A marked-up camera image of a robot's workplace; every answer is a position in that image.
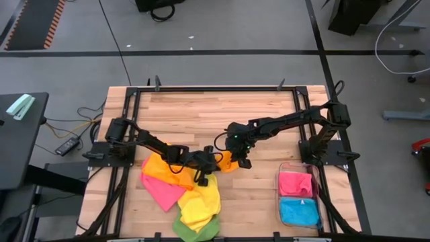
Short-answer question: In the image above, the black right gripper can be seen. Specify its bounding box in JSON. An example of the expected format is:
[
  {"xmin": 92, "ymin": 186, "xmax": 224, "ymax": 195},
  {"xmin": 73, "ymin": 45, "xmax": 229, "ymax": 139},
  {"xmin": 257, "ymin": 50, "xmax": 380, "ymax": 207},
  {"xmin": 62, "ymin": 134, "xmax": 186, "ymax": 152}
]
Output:
[{"xmin": 223, "ymin": 121, "xmax": 257, "ymax": 170}]

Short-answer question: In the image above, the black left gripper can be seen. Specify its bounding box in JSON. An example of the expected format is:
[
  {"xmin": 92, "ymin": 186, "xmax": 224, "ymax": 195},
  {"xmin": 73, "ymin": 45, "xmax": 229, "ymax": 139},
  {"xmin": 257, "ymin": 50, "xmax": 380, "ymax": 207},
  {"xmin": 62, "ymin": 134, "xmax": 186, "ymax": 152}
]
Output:
[{"xmin": 186, "ymin": 145, "xmax": 222, "ymax": 188}]

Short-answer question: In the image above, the orange microfiber towel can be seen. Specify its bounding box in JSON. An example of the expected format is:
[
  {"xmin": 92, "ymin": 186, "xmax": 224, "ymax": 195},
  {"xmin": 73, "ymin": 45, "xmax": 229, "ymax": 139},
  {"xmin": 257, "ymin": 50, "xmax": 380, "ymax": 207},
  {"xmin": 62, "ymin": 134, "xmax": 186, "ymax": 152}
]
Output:
[
  {"xmin": 142, "ymin": 151, "xmax": 196, "ymax": 191},
  {"xmin": 214, "ymin": 150, "xmax": 241, "ymax": 174}
]

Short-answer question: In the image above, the yellow microfiber towel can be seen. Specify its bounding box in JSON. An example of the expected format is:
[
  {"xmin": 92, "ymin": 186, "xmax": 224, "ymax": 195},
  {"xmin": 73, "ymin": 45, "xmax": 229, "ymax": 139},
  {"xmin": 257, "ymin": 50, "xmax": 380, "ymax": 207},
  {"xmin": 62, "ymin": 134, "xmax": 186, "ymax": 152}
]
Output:
[{"xmin": 177, "ymin": 172, "xmax": 222, "ymax": 234}]

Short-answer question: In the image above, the pink microfiber towel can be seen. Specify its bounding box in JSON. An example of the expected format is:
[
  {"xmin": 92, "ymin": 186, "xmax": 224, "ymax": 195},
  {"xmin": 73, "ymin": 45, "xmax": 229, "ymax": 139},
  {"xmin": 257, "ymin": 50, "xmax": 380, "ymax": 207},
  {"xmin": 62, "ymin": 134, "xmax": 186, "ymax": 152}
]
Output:
[
  {"xmin": 278, "ymin": 171, "xmax": 314, "ymax": 198},
  {"xmin": 140, "ymin": 157, "xmax": 187, "ymax": 213}
]

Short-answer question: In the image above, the clear plastic bin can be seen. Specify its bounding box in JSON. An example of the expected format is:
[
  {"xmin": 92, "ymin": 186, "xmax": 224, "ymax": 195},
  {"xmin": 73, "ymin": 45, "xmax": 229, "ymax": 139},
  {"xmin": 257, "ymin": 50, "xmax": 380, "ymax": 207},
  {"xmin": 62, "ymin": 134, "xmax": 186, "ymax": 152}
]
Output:
[{"xmin": 274, "ymin": 161, "xmax": 325, "ymax": 231}]

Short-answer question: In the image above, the blue microfiber towel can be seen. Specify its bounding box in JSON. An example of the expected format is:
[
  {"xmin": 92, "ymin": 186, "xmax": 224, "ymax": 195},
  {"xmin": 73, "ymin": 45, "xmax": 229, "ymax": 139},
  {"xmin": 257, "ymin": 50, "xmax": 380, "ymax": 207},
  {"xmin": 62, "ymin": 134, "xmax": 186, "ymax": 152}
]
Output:
[{"xmin": 279, "ymin": 197, "xmax": 320, "ymax": 227}]

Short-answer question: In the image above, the green microfiber towel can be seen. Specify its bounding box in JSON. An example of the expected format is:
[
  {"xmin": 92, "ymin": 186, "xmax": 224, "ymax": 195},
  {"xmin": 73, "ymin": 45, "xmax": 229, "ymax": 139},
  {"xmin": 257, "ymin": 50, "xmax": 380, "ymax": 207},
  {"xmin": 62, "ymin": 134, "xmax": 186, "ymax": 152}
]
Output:
[{"xmin": 173, "ymin": 210, "xmax": 221, "ymax": 242}]

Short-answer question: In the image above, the black desk foot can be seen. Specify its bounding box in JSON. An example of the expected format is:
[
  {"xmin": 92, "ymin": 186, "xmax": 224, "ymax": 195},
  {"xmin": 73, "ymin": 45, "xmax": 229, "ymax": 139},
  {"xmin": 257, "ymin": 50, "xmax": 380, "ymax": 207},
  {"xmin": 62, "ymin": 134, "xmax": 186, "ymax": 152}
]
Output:
[{"xmin": 25, "ymin": 163, "xmax": 90, "ymax": 196}]

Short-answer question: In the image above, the black equipment base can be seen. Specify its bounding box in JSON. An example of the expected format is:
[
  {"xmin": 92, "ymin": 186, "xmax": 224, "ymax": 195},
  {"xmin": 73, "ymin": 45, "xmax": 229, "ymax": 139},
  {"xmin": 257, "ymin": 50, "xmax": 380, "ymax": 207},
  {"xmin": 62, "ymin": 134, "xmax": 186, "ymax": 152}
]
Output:
[{"xmin": 135, "ymin": 0, "xmax": 186, "ymax": 13}]

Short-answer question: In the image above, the grey desk foot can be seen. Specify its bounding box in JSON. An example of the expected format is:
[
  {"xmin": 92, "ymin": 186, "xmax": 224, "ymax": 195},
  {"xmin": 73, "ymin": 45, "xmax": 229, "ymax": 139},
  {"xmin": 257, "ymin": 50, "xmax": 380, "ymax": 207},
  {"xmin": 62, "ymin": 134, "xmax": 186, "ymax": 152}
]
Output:
[{"xmin": 382, "ymin": 110, "xmax": 430, "ymax": 122}]

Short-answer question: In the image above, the red cart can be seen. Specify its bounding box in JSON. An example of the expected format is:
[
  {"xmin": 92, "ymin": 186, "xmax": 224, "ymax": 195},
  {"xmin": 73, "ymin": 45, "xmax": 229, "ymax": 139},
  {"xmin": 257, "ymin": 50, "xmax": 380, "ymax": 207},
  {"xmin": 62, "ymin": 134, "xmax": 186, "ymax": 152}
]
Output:
[{"xmin": 412, "ymin": 136, "xmax": 430, "ymax": 197}]

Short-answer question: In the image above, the black cabinet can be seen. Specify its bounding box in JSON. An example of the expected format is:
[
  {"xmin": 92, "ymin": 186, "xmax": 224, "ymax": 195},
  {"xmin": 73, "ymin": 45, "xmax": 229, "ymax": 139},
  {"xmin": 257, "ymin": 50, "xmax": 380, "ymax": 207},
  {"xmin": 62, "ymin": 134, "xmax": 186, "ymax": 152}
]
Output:
[{"xmin": 328, "ymin": 0, "xmax": 382, "ymax": 37}]

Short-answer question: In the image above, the black side desk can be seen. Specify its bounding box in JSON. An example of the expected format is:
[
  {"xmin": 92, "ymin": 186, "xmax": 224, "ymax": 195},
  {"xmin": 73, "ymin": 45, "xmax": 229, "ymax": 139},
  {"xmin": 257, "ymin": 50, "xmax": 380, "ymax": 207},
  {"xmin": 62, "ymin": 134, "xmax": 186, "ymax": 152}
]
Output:
[{"xmin": 0, "ymin": 92, "xmax": 50, "ymax": 191}]

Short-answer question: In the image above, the mint green stapler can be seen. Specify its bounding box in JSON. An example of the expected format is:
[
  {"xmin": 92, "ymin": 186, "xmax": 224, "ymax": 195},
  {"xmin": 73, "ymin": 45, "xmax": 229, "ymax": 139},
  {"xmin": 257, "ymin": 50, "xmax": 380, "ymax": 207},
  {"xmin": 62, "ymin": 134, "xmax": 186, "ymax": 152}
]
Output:
[{"xmin": 5, "ymin": 93, "xmax": 36, "ymax": 121}]

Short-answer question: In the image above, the black orange-striped floor mat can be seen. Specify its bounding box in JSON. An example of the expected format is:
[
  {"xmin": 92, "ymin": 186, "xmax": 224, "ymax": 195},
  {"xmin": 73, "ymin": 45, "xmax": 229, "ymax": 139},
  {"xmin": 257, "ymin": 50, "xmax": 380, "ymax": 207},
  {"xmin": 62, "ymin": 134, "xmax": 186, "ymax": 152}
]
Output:
[{"xmin": 4, "ymin": 0, "xmax": 67, "ymax": 52}]

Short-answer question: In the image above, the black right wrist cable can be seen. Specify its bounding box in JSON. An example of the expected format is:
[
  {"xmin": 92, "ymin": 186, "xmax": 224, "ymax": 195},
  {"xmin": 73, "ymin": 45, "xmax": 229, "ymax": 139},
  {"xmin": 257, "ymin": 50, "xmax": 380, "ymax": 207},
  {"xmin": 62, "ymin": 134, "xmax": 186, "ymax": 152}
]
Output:
[{"xmin": 214, "ymin": 131, "xmax": 230, "ymax": 153}]

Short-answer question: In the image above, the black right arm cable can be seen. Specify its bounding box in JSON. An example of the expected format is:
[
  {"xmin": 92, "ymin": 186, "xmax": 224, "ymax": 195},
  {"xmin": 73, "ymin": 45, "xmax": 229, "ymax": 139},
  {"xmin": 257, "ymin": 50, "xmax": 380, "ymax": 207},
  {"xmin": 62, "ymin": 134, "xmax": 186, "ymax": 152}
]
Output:
[{"xmin": 331, "ymin": 79, "xmax": 346, "ymax": 104}]

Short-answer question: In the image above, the yellow cable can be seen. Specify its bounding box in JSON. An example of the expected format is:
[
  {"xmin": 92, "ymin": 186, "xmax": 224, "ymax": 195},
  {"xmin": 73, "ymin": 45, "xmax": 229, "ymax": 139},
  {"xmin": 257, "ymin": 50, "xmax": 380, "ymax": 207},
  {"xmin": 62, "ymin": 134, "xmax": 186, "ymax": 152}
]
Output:
[{"xmin": 45, "ymin": 117, "xmax": 103, "ymax": 140}]

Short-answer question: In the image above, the thin black cable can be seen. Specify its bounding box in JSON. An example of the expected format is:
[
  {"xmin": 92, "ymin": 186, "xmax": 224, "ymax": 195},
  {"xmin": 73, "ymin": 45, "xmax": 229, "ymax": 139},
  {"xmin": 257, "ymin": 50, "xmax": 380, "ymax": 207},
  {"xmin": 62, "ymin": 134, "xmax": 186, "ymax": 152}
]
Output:
[{"xmin": 45, "ymin": 116, "xmax": 101, "ymax": 124}]

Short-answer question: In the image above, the long black floor cable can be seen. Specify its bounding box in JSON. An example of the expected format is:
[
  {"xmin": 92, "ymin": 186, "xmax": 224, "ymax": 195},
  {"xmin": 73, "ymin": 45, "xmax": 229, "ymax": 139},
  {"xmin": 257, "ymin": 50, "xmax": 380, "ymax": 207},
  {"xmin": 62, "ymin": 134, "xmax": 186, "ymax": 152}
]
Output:
[{"xmin": 97, "ymin": 0, "xmax": 132, "ymax": 87}]

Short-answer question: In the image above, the black coiled cable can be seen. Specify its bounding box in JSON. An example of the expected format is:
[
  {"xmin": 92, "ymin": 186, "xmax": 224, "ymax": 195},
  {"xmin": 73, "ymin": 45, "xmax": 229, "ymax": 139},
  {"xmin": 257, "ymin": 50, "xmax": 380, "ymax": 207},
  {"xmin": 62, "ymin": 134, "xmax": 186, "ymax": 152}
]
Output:
[{"xmin": 149, "ymin": 3, "xmax": 176, "ymax": 23}]

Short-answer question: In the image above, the white floor cable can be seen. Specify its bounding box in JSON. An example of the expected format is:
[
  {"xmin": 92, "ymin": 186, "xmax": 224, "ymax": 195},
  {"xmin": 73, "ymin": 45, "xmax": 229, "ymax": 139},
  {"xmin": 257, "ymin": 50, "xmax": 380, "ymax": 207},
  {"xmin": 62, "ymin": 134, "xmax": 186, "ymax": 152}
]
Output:
[{"xmin": 374, "ymin": 0, "xmax": 430, "ymax": 76}]

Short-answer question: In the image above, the grey desk frame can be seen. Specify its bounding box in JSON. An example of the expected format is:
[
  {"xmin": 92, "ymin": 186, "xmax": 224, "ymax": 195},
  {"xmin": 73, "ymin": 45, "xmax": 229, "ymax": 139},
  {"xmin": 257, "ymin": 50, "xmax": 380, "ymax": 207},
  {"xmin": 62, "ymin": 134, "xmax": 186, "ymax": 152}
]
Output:
[{"xmin": 365, "ymin": 0, "xmax": 427, "ymax": 33}]

